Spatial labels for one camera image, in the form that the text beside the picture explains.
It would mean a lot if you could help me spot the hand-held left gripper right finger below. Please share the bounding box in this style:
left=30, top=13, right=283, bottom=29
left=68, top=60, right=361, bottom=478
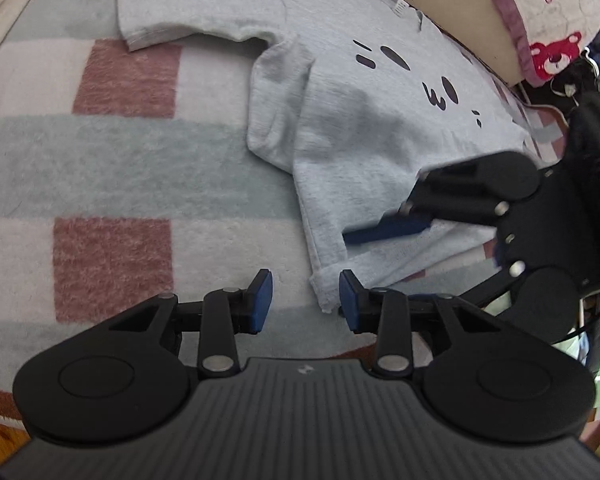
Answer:
left=338, top=269, right=503, bottom=378

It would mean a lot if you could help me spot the grey printed T-shirt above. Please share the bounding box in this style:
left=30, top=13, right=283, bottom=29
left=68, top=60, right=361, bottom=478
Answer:
left=116, top=0, right=533, bottom=313

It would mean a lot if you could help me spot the checked pink grey blanket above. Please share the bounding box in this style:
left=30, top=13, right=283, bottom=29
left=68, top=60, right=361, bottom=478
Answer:
left=0, top=0, right=581, bottom=431

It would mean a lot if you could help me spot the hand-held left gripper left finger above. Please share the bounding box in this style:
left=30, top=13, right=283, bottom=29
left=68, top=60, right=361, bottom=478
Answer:
left=107, top=269, right=276, bottom=378

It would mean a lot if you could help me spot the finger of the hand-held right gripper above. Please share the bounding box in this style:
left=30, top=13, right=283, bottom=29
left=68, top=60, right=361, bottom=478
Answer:
left=342, top=157, right=511, bottom=247
left=409, top=270, right=520, bottom=312

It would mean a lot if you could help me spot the white printed quilt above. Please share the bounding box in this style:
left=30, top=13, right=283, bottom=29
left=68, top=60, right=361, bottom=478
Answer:
left=472, top=0, right=600, bottom=86

